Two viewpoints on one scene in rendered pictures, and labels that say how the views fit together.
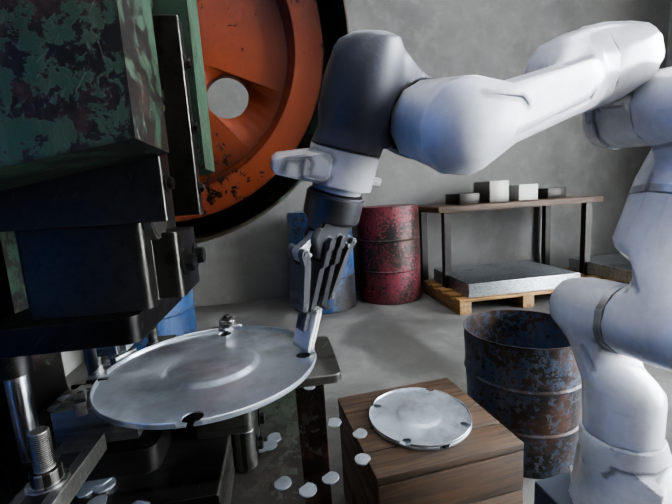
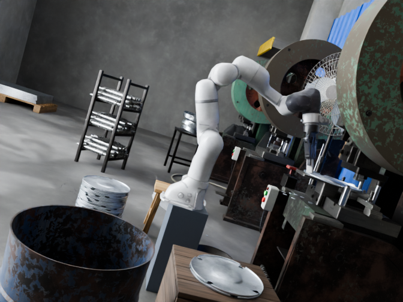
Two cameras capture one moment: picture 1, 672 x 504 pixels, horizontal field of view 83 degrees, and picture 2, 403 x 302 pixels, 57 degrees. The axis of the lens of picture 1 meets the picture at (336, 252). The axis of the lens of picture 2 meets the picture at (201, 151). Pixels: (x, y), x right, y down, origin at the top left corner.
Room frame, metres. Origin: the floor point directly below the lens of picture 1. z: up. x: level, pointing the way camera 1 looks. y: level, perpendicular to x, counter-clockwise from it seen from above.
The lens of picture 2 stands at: (2.40, -0.36, 0.95)
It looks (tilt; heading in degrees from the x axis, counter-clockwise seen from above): 7 degrees down; 184
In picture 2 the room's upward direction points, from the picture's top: 18 degrees clockwise
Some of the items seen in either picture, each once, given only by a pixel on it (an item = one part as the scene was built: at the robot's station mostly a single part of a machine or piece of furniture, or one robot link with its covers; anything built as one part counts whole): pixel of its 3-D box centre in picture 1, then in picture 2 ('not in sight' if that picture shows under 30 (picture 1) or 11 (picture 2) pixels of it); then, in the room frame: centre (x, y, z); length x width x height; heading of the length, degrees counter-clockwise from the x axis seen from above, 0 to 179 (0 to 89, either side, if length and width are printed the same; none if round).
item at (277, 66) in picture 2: not in sight; (313, 148); (-1.28, 0.42, 0.87); 1.53 x 0.99 x 1.74; 96
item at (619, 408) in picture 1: (603, 351); (206, 156); (0.61, -0.45, 0.71); 0.18 x 0.11 x 0.25; 15
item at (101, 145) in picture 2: not in sight; (111, 121); (-1.37, -1.59, 0.47); 0.46 x 0.43 x 0.95; 78
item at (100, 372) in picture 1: (121, 393); (352, 192); (0.48, 0.30, 0.76); 0.15 x 0.09 x 0.05; 8
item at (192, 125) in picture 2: not in sight; (188, 143); (-2.40, -0.87, 0.40); 0.45 x 0.40 x 0.79; 20
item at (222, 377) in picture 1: (212, 364); (331, 180); (0.50, 0.18, 0.78); 0.29 x 0.29 x 0.01
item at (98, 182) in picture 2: not in sight; (107, 184); (0.20, -1.00, 0.30); 0.29 x 0.29 x 0.01
